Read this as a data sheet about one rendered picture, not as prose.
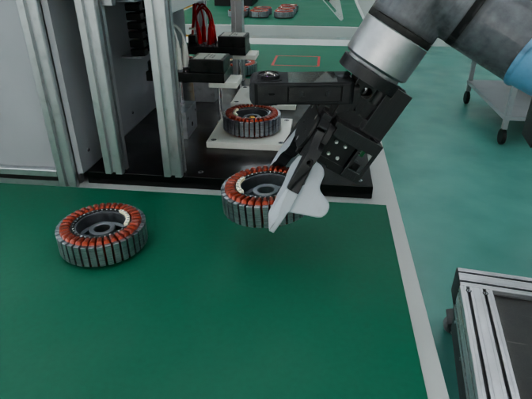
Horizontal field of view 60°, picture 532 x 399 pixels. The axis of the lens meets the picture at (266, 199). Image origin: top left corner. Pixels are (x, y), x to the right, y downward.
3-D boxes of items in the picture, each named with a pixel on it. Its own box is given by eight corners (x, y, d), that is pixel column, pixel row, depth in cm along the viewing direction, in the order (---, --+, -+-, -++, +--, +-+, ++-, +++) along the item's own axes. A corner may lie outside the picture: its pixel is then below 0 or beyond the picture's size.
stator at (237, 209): (308, 184, 64) (307, 160, 62) (315, 228, 54) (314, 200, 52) (226, 190, 64) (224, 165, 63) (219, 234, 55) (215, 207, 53)
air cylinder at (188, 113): (198, 126, 97) (195, 100, 94) (188, 139, 90) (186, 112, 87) (174, 125, 97) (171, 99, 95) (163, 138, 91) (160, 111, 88)
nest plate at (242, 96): (299, 92, 119) (299, 87, 118) (295, 110, 106) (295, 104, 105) (241, 90, 121) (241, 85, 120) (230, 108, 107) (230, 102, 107)
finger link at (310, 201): (314, 251, 51) (347, 176, 52) (267, 229, 50) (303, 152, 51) (305, 248, 54) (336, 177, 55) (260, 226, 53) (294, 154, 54)
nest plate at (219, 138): (292, 123, 98) (292, 118, 97) (286, 151, 85) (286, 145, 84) (222, 121, 99) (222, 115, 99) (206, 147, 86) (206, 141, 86)
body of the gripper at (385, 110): (353, 190, 54) (419, 100, 49) (289, 156, 52) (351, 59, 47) (343, 162, 60) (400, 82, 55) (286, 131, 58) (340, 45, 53)
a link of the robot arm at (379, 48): (375, 18, 45) (360, 8, 52) (348, 60, 47) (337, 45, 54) (436, 58, 47) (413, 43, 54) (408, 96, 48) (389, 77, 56)
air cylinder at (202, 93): (221, 93, 118) (220, 71, 115) (214, 102, 111) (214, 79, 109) (202, 93, 118) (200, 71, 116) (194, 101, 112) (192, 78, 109)
